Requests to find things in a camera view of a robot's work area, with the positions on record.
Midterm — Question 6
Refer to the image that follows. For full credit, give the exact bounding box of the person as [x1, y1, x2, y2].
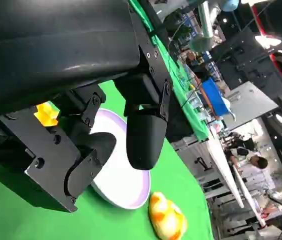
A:
[185, 49, 210, 85]
[224, 146, 269, 176]

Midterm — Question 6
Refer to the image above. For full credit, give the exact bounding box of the lilac plate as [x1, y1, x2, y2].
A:
[89, 107, 151, 210]

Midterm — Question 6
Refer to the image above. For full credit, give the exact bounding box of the silver ventilation duct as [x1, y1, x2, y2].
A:
[189, 0, 223, 52]

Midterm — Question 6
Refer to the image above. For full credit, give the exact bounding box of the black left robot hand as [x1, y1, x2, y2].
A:
[0, 0, 173, 214]

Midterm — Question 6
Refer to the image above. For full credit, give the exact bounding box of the blue plastic box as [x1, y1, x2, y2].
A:
[200, 78, 230, 116]

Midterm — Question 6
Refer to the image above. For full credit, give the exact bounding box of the long white table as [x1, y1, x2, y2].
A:
[208, 121, 267, 227]

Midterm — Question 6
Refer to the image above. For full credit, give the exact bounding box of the grey desk panel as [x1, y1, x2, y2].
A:
[223, 80, 280, 127]

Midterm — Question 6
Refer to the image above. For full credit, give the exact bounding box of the green table cloth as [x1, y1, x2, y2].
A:
[0, 0, 215, 240]

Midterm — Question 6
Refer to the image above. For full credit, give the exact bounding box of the orange and white bread roll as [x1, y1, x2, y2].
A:
[32, 101, 60, 127]
[147, 191, 189, 239]

